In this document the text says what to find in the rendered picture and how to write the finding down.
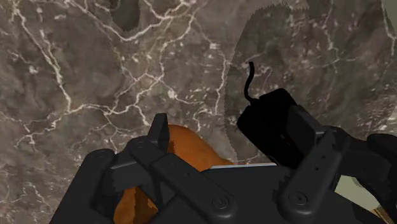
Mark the black box with thin cord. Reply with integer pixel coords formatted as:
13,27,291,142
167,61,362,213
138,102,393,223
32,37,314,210
236,61,300,170

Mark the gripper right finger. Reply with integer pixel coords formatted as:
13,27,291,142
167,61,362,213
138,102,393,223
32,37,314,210
277,104,397,224

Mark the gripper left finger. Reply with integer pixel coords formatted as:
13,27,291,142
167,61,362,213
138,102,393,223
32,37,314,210
49,113,239,224

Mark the orange rounded object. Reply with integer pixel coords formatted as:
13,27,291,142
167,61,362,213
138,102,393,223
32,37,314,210
113,124,235,224

